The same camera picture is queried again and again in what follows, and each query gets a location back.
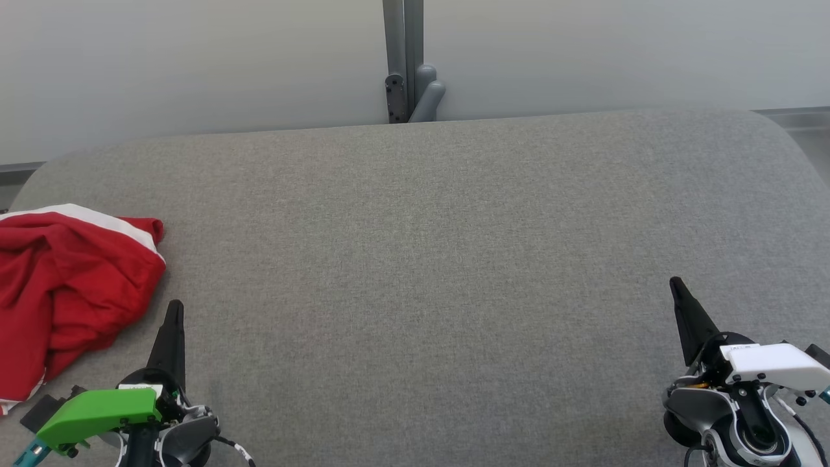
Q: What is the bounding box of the grey fabric sofa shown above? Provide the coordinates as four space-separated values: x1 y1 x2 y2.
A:
0 107 830 467

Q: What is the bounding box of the grey metal partition post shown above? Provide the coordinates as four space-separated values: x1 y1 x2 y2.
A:
383 0 447 124

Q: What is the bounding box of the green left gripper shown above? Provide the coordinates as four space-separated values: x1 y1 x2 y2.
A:
36 300 195 455

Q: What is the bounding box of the red and white t-shirt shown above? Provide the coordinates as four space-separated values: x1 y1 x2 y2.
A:
0 204 167 416

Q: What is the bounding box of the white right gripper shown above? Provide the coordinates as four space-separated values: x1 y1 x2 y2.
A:
670 277 830 393

